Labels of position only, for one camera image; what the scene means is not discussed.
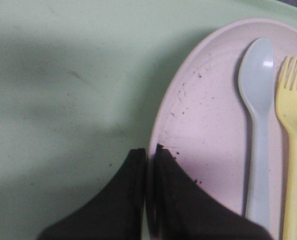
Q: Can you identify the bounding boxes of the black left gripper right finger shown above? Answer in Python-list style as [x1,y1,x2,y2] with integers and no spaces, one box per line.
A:
[153,144,272,240]

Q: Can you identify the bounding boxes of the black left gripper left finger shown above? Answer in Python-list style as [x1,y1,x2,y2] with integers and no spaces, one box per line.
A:
[38,148,146,240]

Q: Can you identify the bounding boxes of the cream round plate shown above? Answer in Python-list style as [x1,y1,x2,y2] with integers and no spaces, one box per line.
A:
[145,17,297,240]

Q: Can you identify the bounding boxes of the yellow plastic fork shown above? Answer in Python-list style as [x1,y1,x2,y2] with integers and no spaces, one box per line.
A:
[275,56,297,240]

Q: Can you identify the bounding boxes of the light green rectangular tray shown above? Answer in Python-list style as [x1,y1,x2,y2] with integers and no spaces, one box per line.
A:
[0,0,297,240]

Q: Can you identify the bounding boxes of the light blue plastic spoon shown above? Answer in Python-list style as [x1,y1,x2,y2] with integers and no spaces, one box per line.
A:
[238,38,275,230]

